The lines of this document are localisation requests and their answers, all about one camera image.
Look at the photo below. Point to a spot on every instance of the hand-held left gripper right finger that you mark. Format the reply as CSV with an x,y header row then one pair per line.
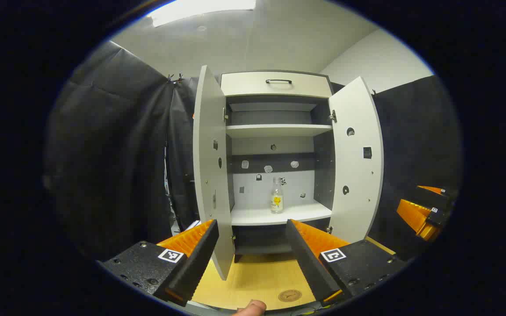
x,y
308,263

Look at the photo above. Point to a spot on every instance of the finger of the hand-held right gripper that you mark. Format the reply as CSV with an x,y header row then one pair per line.
x,y
437,199
415,217

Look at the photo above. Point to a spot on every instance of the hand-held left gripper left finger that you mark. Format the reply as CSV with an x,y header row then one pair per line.
x,y
198,263

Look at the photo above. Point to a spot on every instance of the round brown coaster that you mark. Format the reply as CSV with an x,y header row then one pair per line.
x,y
290,296

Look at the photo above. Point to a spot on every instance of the white cabinet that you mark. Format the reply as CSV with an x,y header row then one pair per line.
x,y
275,216

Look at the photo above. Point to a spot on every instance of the white door with headphone sticker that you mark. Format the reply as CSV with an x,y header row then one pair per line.
x,y
358,175

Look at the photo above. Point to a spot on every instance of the clear glass bottle yellow label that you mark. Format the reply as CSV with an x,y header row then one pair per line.
x,y
277,197

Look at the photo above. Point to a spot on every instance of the white door with camera sticker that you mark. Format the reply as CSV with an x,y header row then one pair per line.
x,y
209,175

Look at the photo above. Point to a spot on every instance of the white cabinet drawer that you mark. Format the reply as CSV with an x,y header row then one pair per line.
x,y
253,89

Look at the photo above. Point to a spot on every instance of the white paper box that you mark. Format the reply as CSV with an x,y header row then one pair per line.
x,y
193,225

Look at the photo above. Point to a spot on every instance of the black backdrop cloth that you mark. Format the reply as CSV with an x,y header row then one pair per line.
x,y
112,153

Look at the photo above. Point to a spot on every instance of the ceiling light panel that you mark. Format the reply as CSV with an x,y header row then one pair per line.
x,y
200,8

